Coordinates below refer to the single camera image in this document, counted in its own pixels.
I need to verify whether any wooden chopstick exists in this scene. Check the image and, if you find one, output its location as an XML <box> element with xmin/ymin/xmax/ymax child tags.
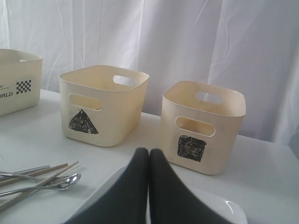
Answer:
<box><xmin>0</xmin><ymin>161</ymin><xmax>79</xmax><ymax>187</ymax></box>
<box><xmin>0</xmin><ymin>176</ymin><xmax>67</xmax><ymax>213</ymax></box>

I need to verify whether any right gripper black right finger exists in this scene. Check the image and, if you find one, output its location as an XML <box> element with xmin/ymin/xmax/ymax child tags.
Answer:
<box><xmin>149</xmin><ymin>149</ymin><xmax>224</xmax><ymax>224</ymax></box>

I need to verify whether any cream bin with square mark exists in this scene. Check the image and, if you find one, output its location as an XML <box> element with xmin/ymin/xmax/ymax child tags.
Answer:
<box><xmin>159</xmin><ymin>81</ymin><xmax>246</xmax><ymax>175</ymax></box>

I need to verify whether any white square plate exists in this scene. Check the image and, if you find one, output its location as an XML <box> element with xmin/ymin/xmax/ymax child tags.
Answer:
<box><xmin>74</xmin><ymin>165</ymin><xmax>248</xmax><ymax>224</ymax></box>

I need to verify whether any cream bin with triangle mark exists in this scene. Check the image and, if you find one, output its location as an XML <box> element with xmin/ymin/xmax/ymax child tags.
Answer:
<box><xmin>59</xmin><ymin>65</ymin><xmax>149</xmax><ymax>147</ymax></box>

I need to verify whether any steel fork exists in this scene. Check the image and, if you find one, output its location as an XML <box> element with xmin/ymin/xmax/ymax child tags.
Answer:
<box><xmin>0</xmin><ymin>171</ymin><xmax>71</xmax><ymax>185</ymax></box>

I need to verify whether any steel table knife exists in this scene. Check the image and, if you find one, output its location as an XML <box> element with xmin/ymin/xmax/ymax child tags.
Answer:
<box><xmin>13</xmin><ymin>165</ymin><xmax>50</xmax><ymax>175</ymax></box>

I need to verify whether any steel spoon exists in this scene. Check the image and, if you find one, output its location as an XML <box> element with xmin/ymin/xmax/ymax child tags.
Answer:
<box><xmin>0</xmin><ymin>173</ymin><xmax>81</xmax><ymax>197</ymax></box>

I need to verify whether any white curtain backdrop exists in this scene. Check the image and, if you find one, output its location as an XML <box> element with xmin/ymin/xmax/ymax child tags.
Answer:
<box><xmin>0</xmin><ymin>0</ymin><xmax>299</xmax><ymax>155</ymax></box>

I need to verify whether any cream bin with circle mark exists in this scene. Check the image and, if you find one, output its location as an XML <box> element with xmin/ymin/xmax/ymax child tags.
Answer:
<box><xmin>0</xmin><ymin>49</ymin><xmax>43</xmax><ymax>116</ymax></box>

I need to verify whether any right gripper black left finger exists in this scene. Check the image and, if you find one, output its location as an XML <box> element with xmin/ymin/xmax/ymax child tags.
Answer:
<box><xmin>74</xmin><ymin>147</ymin><xmax>149</xmax><ymax>224</ymax></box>

